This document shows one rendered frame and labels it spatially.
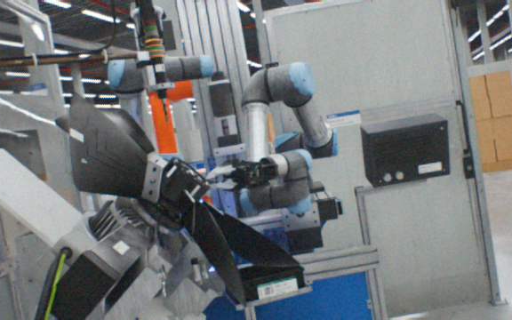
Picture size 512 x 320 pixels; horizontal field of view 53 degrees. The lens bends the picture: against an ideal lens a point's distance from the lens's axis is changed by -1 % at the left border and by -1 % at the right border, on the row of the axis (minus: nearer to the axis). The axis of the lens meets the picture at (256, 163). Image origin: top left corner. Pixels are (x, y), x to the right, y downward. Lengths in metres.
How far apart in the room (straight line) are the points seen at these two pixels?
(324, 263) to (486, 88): 7.80
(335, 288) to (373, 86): 1.70
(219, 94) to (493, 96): 7.47
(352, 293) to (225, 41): 1.18
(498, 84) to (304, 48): 6.44
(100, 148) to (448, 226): 2.64
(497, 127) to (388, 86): 6.23
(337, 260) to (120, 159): 0.90
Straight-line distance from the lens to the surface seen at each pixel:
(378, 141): 1.70
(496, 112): 9.35
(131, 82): 2.00
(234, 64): 2.30
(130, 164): 1.14
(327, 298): 1.82
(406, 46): 3.32
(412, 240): 3.36
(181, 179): 1.22
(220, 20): 2.34
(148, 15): 1.40
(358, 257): 1.78
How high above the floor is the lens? 1.29
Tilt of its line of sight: 3 degrees down
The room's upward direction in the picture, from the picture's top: 10 degrees counter-clockwise
